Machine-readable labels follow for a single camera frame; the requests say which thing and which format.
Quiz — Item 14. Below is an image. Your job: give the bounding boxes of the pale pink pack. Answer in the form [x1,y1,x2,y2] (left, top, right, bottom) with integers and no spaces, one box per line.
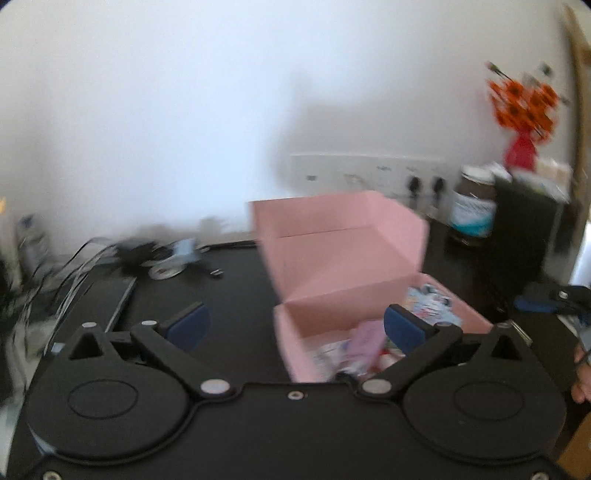
[348,320,386,371]

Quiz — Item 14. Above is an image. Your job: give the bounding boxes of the white wall data outlet plate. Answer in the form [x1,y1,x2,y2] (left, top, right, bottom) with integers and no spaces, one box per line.
[322,155,366,193]

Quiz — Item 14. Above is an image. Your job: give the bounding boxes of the wooden board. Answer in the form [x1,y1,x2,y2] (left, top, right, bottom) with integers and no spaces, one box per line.
[564,7,591,185]

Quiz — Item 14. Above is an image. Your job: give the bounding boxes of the black tissue box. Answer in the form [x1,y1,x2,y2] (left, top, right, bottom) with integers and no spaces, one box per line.
[487,168,571,301]

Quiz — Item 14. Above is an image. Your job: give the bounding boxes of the blue grey small device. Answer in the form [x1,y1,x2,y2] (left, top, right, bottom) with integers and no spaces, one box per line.
[173,239,198,265]

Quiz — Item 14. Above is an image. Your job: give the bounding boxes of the black power adapter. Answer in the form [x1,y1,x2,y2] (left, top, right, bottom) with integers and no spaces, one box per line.
[115,239,163,267]

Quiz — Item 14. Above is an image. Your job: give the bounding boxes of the clear bottle blue cap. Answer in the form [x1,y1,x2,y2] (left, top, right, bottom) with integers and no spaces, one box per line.
[17,215,49,274]

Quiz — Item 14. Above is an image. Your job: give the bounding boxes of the white wall power socket plate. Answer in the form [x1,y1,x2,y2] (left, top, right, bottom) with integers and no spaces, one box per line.
[364,156,403,197]
[400,158,428,199]
[425,159,451,199]

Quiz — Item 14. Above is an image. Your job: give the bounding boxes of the tangle of cables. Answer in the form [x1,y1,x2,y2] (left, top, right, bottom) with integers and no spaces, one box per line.
[11,235,122,326]

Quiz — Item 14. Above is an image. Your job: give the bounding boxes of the brown supplement bottle white cap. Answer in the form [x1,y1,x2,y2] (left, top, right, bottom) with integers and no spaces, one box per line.
[449,165,498,247]

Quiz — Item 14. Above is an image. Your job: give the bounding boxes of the clear plastic packet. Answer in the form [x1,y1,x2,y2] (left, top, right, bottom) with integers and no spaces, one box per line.
[314,339,352,372]

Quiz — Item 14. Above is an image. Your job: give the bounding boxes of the pink cardboard box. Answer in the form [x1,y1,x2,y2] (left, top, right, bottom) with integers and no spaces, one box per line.
[249,190,495,384]

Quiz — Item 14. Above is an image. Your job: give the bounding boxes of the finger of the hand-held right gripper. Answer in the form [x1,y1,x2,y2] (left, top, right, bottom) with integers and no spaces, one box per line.
[514,295,561,316]

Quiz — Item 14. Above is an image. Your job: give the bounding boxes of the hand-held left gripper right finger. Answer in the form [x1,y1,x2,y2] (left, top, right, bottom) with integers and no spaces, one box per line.
[359,304,532,400]

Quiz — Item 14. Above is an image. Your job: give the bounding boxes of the cream box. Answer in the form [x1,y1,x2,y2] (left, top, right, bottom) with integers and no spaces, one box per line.
[536,158,573,188]

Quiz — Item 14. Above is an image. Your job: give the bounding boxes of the white round disc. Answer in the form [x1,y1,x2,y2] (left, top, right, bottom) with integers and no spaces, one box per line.
[148,260,186,280]

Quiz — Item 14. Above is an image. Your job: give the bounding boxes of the black desktop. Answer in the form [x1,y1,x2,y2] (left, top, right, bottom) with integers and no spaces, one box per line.
[9,219,578,462]

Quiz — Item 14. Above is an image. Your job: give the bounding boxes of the red and white tube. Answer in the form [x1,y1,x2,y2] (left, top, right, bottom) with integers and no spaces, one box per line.
[376,347,407,372]

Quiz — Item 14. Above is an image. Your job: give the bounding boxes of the printed white packet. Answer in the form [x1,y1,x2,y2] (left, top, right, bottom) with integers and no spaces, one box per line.
[404,284,462,326]

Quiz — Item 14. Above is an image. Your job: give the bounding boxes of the person's right hand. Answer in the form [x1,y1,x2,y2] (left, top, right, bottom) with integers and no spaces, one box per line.
[571,342,591,405]

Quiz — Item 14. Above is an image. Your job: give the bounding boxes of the red vase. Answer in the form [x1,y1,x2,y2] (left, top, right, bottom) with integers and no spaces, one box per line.
[504,134,539,172]

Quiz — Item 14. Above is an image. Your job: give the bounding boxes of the orange artificial flowers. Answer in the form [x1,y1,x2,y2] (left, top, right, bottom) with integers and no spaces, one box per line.
[485,60,571,145]

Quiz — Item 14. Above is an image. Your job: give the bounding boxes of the silver flat hub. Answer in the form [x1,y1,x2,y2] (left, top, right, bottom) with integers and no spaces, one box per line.
[46,276,139,352]

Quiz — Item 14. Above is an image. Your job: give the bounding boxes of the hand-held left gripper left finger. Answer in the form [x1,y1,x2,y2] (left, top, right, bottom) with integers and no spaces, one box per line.
[55,302,234,400]

